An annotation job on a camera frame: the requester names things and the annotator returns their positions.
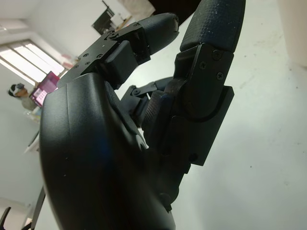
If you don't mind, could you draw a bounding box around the monitor with pink screen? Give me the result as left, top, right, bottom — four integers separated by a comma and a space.
29, 70, 60, 108

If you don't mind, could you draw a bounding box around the black stand leg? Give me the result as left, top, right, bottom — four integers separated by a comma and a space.
30, 185, 47, 230

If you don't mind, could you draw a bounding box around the seated person with headset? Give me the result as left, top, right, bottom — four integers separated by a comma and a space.
7, 82, 35, 111

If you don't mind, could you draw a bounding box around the bright window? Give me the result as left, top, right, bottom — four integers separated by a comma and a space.
0, 38, 65, 85

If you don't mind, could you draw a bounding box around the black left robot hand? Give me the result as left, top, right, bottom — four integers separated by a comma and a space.
39, 0, 247, 230

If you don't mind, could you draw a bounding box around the black wall panel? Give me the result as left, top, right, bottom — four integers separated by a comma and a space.
92, 0, 115, 37

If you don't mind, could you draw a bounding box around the translucent plastic cover sheet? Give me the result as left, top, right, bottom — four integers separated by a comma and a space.
117, 0, 156, 15

